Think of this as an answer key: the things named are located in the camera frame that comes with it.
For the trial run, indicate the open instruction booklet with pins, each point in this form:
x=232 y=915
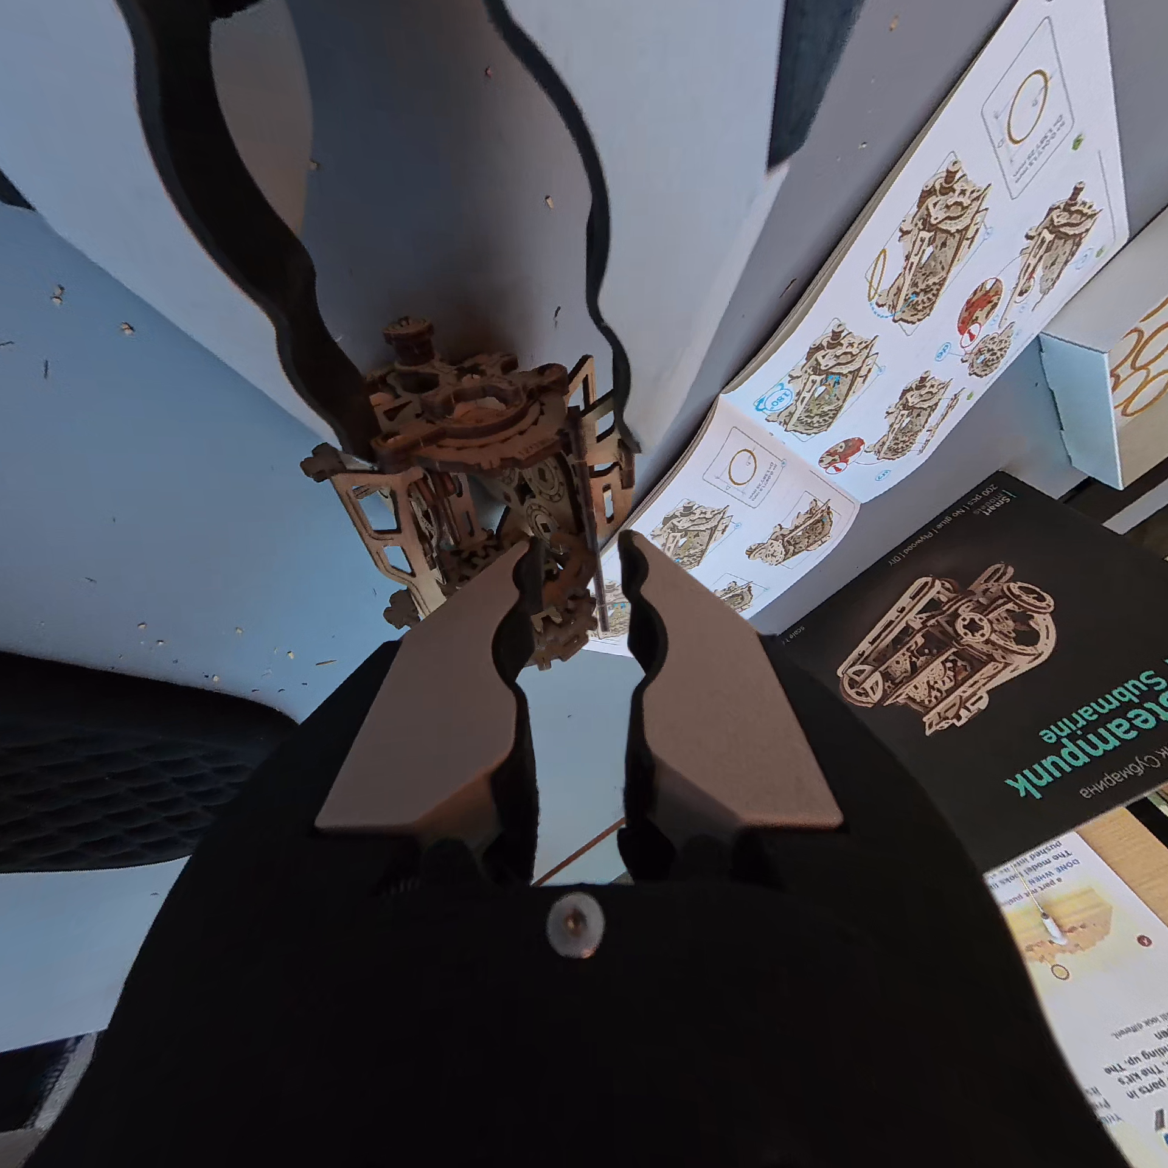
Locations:
x=912 y=382

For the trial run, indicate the white box with gold rings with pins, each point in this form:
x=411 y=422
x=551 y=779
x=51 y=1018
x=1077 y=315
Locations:
x=1077 y=402

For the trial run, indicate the black puzzle kit box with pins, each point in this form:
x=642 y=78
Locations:
x=1077 y=564

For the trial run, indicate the black textured pad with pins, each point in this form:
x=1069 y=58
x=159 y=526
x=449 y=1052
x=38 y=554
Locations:
x=108 y=765

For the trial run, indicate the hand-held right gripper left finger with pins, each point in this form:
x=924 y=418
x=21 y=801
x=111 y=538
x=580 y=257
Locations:
x=419 y=732

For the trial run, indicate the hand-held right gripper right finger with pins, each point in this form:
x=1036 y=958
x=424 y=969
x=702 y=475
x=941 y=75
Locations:
x=720 y=732

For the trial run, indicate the plywood parts sheet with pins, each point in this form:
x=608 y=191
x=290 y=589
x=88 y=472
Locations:
x=1138 y=852

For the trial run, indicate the wooden mechanical puzzle model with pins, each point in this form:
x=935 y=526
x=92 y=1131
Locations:
x=456 y=427

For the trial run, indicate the colour printed leaflet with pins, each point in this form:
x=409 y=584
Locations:
x=1095 y=1003

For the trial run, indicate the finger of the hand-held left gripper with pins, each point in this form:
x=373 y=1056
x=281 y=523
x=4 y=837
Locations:
x=695 y=182
x=72 y=109

